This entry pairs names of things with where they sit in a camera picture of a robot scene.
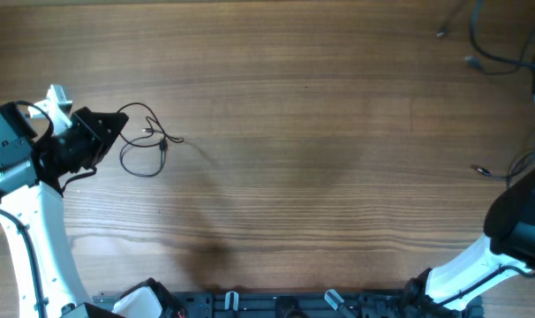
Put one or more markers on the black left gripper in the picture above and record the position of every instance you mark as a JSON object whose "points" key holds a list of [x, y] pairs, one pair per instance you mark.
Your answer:
{"points": [[89, 123]]}

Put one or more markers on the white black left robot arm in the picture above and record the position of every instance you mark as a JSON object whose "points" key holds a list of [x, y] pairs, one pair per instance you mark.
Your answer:
{"points": [[32, 207]]}

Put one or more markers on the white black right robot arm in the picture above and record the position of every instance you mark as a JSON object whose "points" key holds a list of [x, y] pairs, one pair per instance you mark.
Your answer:
{"points": [[505, 249]]}

